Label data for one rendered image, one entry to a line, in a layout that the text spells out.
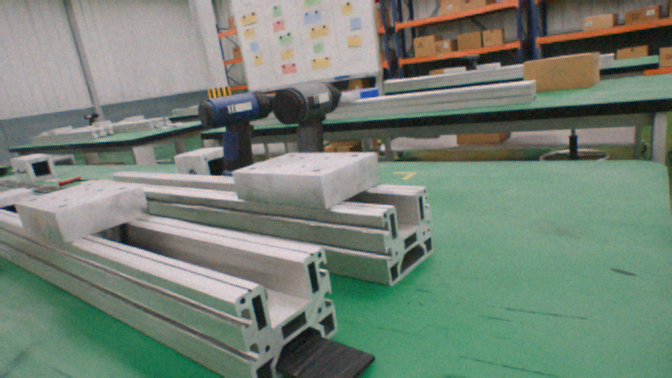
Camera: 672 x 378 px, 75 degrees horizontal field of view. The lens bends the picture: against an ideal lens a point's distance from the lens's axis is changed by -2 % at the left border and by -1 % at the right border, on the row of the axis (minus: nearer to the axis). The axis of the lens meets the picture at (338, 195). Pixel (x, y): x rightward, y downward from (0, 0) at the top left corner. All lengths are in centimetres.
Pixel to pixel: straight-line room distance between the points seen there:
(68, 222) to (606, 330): 57
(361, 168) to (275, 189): 11
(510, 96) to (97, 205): 169
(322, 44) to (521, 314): 359
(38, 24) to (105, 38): 159
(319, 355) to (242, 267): 12
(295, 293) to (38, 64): 1280
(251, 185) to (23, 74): 1247
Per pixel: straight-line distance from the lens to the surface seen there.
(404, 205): 53
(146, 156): 369
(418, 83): 412
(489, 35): 1028
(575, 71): 239
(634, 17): 991
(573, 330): 42
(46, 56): 1322
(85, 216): 61
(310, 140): 75
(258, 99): 94
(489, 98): 202
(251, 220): 61
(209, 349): 40
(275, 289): 42
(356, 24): 372
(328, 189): 49
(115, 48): 1403
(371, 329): 42
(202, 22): 942
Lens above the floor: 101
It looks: 15 degrees down
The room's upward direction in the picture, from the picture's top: 9 degrees counter-clockwise
